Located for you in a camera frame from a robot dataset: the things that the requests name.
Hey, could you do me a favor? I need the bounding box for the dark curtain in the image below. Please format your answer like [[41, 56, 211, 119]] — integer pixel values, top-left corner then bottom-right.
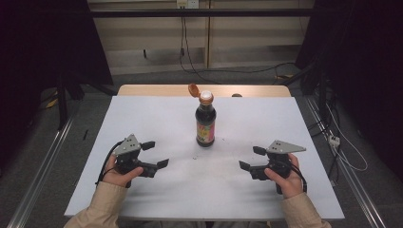
[[0, 0, 114, 172], [295, 0, 403, 183]]

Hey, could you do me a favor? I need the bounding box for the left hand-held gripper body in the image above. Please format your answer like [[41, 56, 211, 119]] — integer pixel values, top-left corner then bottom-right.
[[112, 133, 160, 189]]

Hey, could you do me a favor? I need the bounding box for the white wall socket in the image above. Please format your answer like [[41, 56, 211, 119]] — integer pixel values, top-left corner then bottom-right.
[[176, 0, 201, 10]]

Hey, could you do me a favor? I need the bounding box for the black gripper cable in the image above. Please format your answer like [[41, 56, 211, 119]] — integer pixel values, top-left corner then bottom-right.
[[94, 140, 125, 186], [288, 161, 309, 195]]

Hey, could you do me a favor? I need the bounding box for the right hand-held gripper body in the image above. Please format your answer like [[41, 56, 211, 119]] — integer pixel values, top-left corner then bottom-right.
[[248, 140, 308, 195]]

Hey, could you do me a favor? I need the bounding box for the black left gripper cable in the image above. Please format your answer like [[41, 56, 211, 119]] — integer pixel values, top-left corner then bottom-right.
[[94, 140, 125, 186]]

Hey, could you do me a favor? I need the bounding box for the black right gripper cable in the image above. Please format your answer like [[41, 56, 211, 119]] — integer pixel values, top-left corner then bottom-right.
[[288, 161, 309, 195]]

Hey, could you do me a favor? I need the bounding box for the person's right hand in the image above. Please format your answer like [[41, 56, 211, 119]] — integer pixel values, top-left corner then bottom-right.
[[263, 153, 304, 200]]

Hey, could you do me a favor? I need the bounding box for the black floor cable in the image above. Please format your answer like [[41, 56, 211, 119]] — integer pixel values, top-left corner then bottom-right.
[[189, 62, 297, 76]]

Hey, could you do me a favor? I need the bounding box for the black hanging wall cable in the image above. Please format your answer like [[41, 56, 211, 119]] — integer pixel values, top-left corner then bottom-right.
[[179, 8, 221, 86]]

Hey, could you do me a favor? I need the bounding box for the person's left hand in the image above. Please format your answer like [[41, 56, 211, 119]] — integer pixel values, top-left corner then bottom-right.
[[102, 154, 144, 189]]

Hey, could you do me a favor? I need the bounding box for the metal floor rail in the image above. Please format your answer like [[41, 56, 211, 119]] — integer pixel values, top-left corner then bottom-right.
[[6, 116, 76, 228], [303, 95, 388, 228]]

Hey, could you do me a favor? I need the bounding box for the white floor cable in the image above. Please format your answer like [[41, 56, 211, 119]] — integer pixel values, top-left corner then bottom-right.
[[325, 104, 369, 173]]

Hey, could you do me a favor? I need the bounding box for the white table board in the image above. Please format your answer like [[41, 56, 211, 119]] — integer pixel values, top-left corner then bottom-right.
[[64, 95, 346, 221]]

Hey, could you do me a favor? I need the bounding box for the black metal stand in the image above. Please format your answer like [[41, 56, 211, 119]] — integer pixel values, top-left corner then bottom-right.
[[54, 70, 86, 131]]

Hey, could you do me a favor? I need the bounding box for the wooden table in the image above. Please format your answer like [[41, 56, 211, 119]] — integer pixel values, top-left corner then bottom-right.
[[117, 84, 292, 98]]

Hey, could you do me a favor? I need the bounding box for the dark sauce bottle orange cap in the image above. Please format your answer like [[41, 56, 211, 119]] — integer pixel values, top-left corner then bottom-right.
[[187, 83, 218, 148]]

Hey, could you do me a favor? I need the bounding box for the black horizontal bar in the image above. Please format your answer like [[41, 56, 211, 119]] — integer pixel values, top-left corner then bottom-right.
[[89, 8, 316, 19]]

